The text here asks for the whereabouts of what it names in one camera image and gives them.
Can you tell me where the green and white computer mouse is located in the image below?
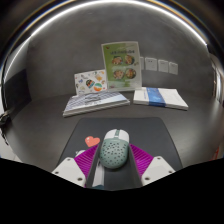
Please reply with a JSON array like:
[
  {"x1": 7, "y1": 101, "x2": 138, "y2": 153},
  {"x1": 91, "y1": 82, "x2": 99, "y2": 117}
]
[{"x1": 99, "y1": 128, "x2": 130, "y2": 170}]

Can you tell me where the white book with blue band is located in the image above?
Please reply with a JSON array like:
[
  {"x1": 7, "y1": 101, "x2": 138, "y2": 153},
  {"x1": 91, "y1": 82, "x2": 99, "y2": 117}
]
[{"x1": 132, "y1": 86, "x2": 190, "y2": 111}]

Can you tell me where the green menu sign stand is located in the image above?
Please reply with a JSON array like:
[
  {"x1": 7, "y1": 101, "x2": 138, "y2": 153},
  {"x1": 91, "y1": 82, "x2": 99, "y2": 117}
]
[{"x1": 101, "y1": 40, "x2": 143, "y2": 92}]

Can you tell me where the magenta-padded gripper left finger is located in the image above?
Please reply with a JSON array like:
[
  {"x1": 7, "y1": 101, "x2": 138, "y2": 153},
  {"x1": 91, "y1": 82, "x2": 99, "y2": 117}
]
[{"x1": 51, "y1": 143, "x2": 102, "y2": 189}]

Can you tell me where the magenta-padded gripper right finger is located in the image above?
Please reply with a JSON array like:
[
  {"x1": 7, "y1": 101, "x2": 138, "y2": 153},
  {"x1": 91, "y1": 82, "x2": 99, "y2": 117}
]
[{"x1": 127, "y1": 142, "x2": 177, "y2": 187}]

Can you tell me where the curved white light strip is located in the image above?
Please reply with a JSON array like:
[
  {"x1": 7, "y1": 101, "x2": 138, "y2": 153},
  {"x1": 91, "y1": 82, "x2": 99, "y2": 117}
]
[{"x1": 1, "y1": 0, "x2": 209, "y2": 78}]

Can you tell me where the white card with colourful stickers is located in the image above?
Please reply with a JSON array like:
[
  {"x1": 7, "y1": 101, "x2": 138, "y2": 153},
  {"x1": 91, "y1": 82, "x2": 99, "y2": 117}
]
[{"x1": 73, "y1": 69, "x2": 108, "y2": 96}]

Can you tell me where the striped grey book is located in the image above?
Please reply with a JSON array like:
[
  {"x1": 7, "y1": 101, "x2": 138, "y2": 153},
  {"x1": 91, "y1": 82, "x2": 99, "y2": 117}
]
[{"x1": 62, "y1": 91, "x2": 131, "y2": 118}]

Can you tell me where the black mouse pad with cartoon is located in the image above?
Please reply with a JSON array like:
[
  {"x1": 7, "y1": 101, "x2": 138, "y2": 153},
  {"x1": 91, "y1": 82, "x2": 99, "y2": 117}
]
[{"x1": 58, "y1": 116, "x2": 184, "y2": 189}]

